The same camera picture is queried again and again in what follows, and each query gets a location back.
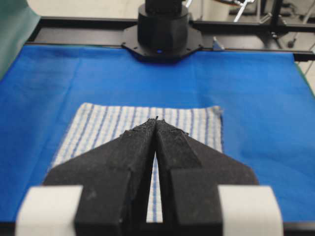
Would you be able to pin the blue striped white towel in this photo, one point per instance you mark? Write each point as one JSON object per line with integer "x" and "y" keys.
{"x": 94, "y": 125}

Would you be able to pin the blue table cloth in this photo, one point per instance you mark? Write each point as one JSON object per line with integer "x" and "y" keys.
{"x": 268, "y": 112}

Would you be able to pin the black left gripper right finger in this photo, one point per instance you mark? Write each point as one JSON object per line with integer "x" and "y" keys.
{"x": 206, "y": 193}

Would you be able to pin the green cloth sheet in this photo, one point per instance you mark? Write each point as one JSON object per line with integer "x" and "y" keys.
{"x": 17, "y": 22}

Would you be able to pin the black aluminium table frame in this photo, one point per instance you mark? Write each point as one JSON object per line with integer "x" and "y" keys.
{"x": 203, "y": 36}

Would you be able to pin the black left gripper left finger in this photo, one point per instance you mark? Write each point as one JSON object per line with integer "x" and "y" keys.
{"x": 102, "y": 192}

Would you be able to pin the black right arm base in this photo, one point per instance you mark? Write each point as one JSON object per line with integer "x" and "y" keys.
{"x": 162, "y": 33}

